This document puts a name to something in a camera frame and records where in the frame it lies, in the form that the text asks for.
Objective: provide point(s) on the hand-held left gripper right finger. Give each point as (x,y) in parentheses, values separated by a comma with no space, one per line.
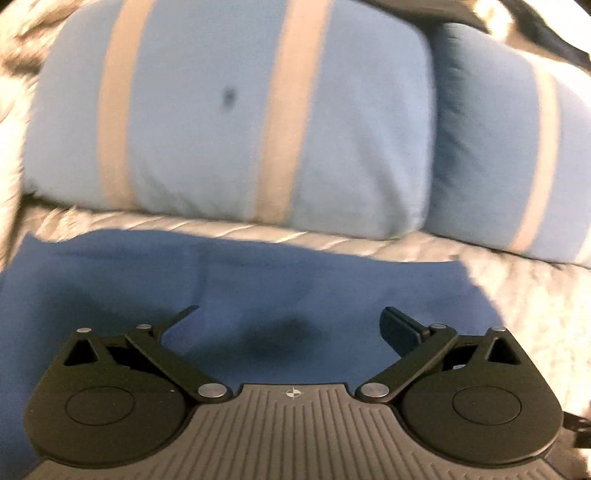
(399,334)

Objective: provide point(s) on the blue fleece jacket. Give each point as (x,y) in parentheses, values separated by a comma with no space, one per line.
(138,277)

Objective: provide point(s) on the blue grey-striped pillow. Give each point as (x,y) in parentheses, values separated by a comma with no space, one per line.
(198,129)
(489,152)

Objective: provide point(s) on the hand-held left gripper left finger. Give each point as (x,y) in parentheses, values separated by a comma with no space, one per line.
(178,319)

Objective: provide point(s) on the grey quilted bedspread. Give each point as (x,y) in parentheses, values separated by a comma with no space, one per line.
(531,300)

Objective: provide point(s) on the black garment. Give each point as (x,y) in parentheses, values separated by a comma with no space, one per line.
(425,9)

